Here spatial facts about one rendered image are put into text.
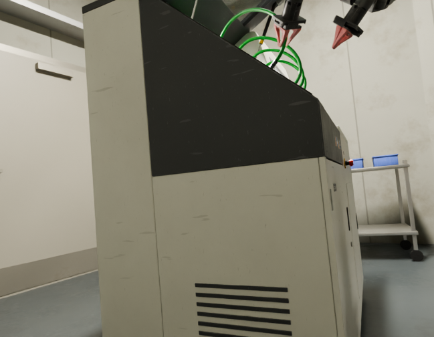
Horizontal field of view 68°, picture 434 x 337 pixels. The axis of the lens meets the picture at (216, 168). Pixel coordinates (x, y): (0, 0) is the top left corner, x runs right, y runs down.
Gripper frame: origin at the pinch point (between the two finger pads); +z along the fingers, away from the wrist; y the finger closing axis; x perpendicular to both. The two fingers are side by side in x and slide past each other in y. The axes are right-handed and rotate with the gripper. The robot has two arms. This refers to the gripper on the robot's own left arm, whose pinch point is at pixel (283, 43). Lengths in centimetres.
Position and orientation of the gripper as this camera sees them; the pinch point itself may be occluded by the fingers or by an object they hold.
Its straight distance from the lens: 126.3
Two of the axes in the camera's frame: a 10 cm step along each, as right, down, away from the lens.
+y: -8.7, 2.7, -4.1
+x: 4.8, 6.5, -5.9
